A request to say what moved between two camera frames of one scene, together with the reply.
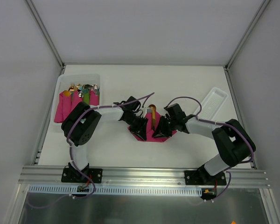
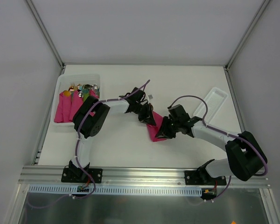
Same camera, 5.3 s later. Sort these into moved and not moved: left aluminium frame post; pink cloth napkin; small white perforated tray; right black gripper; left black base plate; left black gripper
Moved: left black gripper; pink cloth napkin
Not moved: left black base plate; right black gripper; small white perforated tray; left aluminium frame post
